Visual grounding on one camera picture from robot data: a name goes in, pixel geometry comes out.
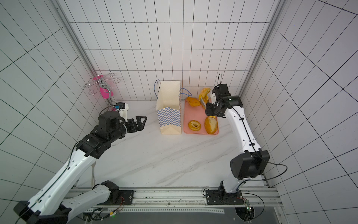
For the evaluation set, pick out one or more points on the checkered paper bag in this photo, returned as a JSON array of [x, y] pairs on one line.
[[168, 105]]

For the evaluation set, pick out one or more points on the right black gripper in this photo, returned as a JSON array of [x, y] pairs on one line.
[[211, 110]]

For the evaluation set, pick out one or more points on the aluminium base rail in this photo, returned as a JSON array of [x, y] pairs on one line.
[[191, 199]]

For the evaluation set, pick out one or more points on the large oval bread loaf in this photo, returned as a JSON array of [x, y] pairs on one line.
[[211, 125]]

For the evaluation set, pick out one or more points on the silver pink mug tree stand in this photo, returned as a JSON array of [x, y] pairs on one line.
[[103, 83]]

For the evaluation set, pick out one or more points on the small orange bun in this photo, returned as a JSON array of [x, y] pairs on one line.
[[193, 102]]

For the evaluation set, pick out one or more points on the ring bagel bread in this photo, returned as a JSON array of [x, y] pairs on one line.
[[194, 125]]

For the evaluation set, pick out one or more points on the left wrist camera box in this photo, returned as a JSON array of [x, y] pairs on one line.
[[122, 109]]

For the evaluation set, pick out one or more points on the pink plastic tray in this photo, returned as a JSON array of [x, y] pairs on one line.
[[196, 113]]

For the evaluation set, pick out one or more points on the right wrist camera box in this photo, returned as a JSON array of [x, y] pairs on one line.
[[220, 94]]

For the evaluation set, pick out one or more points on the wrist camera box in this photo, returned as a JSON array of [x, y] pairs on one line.
[[220, 94], [122, 109]]

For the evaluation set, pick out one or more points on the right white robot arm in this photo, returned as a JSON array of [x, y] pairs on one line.
[[251, 160]]

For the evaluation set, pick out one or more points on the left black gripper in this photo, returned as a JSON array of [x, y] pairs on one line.
[[141, 126]]

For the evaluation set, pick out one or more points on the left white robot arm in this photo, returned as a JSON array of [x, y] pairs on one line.
[[49, 205]]

